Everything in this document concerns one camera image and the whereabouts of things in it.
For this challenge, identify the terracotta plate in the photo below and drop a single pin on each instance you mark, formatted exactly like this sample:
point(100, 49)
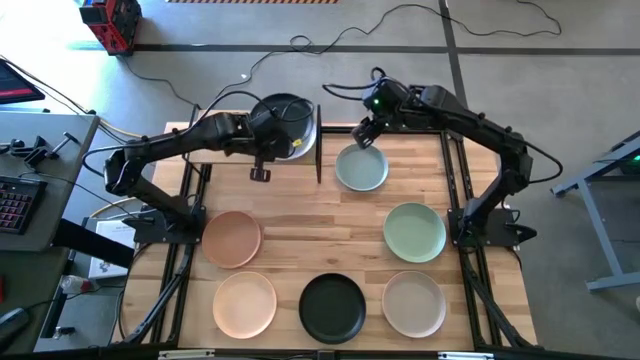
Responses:
point(231, 240)

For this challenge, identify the black keyboard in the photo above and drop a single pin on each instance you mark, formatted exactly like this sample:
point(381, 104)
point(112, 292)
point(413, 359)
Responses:
point(20, 205)

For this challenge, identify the beige plate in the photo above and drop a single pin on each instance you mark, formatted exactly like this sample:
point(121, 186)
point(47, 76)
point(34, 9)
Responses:
point(414, 304)

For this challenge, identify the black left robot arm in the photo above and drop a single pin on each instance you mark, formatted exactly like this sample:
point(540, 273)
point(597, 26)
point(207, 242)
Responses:
point(165, 145)

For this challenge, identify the white booklet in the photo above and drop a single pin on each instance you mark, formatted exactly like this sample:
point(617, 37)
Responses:
point(117, 227)

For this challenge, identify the desk monitor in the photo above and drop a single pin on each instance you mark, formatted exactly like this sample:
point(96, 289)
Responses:
point(15, 85)

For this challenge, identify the black aluminium table frame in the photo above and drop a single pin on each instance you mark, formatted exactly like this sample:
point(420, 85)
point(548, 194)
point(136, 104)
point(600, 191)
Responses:
point(380, 130)

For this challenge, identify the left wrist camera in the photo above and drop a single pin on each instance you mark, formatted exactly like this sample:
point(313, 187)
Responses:
point(260, 174)

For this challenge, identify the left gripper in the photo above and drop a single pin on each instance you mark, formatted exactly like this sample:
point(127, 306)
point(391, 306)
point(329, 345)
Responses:
point(265, 140)

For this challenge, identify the black dish rack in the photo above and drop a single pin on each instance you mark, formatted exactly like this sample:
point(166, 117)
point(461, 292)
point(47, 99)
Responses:
point(225, 158)

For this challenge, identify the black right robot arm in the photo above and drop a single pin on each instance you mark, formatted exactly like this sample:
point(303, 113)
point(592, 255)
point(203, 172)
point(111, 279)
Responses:
point(475, 125)

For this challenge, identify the black clamp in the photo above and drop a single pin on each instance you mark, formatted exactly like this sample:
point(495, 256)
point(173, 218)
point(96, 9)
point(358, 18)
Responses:
point(35, 152)

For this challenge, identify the black device with green light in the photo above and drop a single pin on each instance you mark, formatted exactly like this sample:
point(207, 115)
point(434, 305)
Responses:
point(632, 165)

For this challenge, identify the dark slate plate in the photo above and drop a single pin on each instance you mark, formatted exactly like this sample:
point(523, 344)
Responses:
point(300, 131)

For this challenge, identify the silver bracket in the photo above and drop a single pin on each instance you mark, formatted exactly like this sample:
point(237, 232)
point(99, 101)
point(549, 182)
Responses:
point(465, 356)
point(185, 354)

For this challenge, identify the peach plate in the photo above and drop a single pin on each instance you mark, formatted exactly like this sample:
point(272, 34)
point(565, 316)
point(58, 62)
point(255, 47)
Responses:
point(244, 305)

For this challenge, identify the grey-blue plate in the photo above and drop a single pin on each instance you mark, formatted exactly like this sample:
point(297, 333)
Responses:
point(362, 170)

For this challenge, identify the black plate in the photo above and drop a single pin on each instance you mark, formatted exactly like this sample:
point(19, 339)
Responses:
point(332, 309)

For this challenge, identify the black computer mouse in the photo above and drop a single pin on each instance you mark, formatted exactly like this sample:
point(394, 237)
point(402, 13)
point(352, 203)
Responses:
point(12, 322)

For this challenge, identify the black beam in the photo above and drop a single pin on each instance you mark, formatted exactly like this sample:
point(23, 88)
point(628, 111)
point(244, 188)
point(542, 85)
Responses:
point(90, 242)

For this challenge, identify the grey desk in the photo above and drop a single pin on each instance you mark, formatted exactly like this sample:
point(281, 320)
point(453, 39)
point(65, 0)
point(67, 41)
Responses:
point(65, 170)

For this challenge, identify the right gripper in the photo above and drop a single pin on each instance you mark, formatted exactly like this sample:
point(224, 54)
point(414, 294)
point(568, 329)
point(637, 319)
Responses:
point(376, 125)

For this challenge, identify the blue-grey metal workbench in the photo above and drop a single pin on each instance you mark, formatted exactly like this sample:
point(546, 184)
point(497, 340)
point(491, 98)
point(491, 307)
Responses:
point(600, 240)

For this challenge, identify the light green plate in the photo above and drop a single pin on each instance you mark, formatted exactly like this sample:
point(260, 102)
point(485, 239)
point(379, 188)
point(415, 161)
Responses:
point(415, 232)

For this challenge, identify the plastic bottle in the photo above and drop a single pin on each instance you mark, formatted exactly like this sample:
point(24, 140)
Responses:
point(75, 285)

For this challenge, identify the red and black tool cart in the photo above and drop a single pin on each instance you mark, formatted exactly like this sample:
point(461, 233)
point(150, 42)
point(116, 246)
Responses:
point(117, 25)

